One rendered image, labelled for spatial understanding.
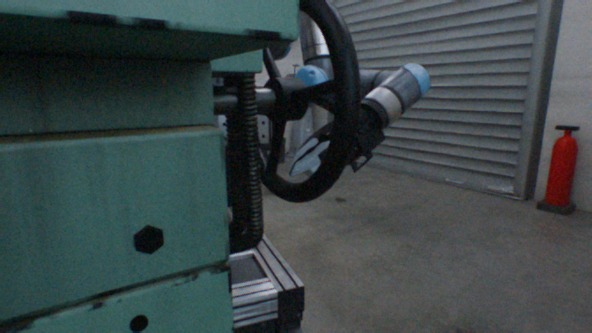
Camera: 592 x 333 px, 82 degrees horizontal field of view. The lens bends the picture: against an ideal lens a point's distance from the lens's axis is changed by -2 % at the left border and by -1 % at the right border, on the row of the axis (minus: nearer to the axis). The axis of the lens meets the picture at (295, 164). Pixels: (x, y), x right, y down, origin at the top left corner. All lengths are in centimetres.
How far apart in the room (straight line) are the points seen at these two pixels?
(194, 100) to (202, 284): 12
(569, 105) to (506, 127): 41
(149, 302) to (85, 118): 11
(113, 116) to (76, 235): 7
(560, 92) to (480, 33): 76
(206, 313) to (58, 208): 11
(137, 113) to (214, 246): 9
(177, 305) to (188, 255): 3
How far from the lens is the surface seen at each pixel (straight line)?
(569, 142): 293
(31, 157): 20
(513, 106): 315
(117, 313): 23
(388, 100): 68
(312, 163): 58
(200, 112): 23
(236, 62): 36
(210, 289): 24
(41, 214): 21
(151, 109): 22
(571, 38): 311
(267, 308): 113
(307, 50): 73
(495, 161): 321
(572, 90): 307
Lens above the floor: 82
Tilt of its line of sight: 12 degrees down
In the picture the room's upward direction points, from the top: straight up
